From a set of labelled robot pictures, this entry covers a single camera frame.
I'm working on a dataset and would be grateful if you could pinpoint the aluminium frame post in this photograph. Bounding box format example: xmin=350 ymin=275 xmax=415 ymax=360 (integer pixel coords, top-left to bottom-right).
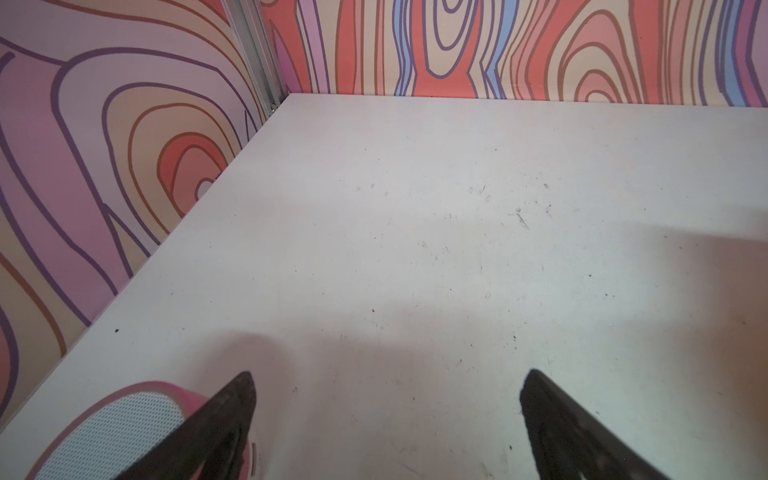
xmin=222 ymin=0 xmax=289 ymax=118

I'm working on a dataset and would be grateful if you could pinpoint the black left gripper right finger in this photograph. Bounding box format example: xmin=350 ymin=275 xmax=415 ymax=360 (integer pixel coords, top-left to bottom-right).
xmin=520 ymin=369 xmax=666 ymax=479

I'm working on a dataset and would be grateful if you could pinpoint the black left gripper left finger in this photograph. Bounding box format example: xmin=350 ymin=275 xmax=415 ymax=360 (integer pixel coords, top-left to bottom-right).
xmin=118 ymin=371 xmax=257 ymax=479

